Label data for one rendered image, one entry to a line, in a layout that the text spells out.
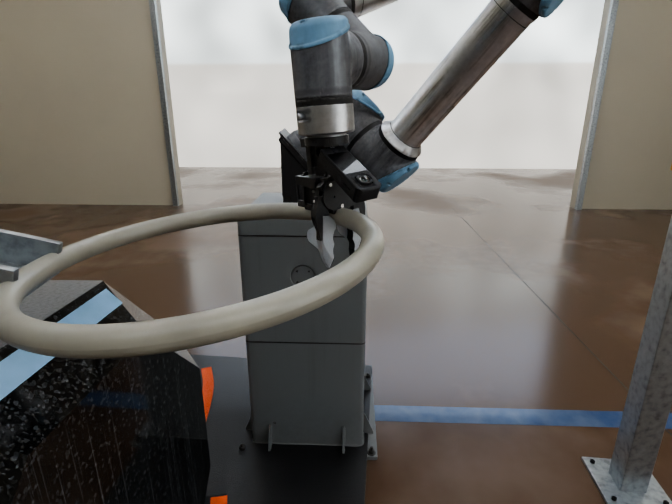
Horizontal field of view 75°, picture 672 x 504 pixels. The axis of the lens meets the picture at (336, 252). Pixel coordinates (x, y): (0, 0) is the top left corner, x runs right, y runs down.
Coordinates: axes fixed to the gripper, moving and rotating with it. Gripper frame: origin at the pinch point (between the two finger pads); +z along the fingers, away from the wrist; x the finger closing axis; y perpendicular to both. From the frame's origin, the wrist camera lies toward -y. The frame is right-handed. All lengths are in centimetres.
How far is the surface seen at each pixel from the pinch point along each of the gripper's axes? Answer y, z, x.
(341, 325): 47, 42, -32
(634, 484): -21, 94, -91
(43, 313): 19.3, 2.2, 42.7
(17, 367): 8.9, 4.8, 47.0
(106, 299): 24.7, 4.6, 33.5
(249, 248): 64, 15, -12
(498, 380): 40, 96, -111
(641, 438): -21, 77, -91
